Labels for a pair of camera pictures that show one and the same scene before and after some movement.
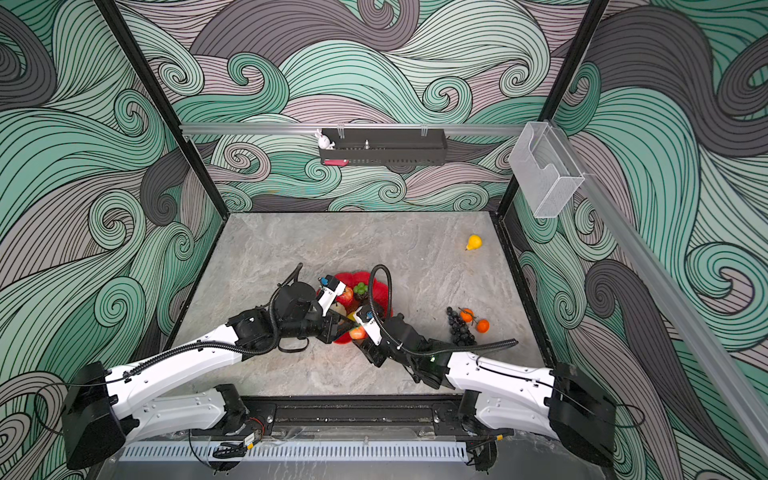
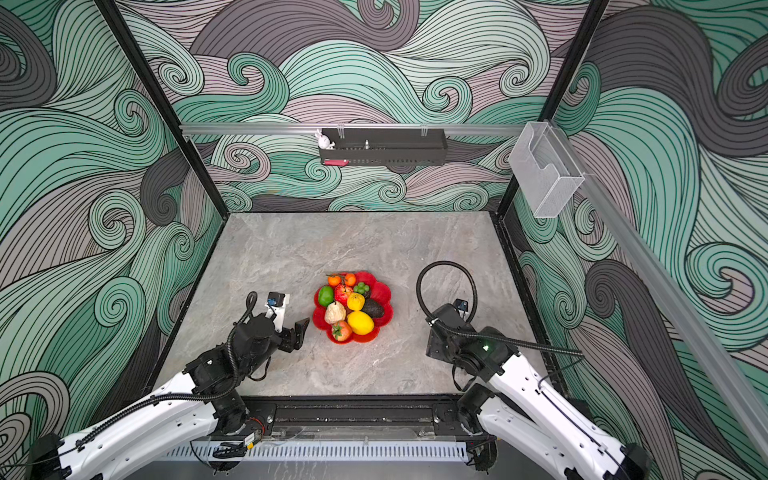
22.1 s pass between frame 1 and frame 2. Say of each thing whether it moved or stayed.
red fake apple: stayed
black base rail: stayed
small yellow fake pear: moved
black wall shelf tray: stayed
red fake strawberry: moved
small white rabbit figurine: stayed
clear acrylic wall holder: stayed
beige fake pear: stayed
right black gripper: moved
